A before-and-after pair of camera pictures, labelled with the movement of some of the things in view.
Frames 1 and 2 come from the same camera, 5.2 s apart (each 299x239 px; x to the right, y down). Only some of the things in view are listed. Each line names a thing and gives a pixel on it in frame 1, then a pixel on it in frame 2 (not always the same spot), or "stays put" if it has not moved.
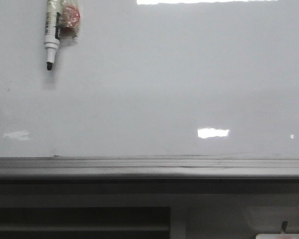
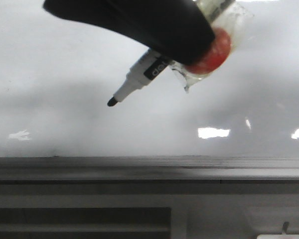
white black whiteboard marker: x=52 y=31 → x=150 y=67
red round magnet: x=70 y=18 → x=230 y=19
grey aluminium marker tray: x=148 y=170 stays put
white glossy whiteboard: x=152 y=78 stays put
